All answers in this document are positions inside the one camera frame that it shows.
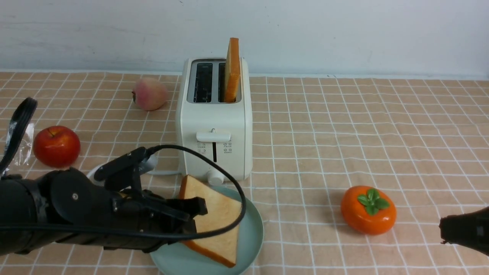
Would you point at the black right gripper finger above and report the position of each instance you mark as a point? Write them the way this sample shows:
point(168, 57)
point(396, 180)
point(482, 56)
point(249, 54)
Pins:
point(468, 230)

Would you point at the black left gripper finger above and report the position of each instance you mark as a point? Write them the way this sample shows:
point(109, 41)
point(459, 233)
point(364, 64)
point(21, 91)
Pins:
point(180, 209)

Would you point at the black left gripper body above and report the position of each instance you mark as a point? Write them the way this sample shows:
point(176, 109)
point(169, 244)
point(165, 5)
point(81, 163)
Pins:
point(123, 222)

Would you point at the toasted bread slice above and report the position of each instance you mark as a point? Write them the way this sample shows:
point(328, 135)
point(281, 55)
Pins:
point(222, 211)
point(232, 71)

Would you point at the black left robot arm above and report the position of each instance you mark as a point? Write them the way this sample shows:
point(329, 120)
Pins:
point(65, 206)

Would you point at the light blue round plate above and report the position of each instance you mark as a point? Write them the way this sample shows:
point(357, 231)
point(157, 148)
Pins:
point(178, 259)

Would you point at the red apple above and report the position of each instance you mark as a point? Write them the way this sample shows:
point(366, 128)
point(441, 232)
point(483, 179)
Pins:
point(56, 146)

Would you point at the white two-slot toaster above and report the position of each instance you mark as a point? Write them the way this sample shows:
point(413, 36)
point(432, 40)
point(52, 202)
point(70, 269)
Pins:
point(220, 131)

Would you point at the orange persimmon with green leaves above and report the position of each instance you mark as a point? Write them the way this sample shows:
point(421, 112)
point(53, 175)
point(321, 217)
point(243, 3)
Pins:
point(368, 210)

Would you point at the pink peach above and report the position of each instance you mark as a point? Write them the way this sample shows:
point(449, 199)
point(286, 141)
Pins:
point(149, 94)

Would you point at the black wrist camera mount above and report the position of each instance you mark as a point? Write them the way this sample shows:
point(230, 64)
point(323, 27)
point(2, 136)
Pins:
point(124, 172)

